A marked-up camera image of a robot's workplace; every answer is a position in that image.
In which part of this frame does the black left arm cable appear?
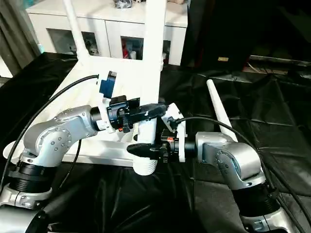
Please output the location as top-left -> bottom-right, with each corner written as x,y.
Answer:
0,74 -> 101,195

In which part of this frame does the grey crumpled object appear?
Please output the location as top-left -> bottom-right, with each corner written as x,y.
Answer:
114,0 -> 133,9

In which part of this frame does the black work mat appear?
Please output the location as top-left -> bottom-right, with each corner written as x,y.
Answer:
0,51 -> 311,233

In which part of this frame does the white upturned plastic table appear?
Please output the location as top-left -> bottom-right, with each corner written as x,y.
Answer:
2,56 -> 165,168

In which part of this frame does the white glass-door cabinet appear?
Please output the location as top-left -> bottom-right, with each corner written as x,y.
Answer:
27,0 -> 189,66

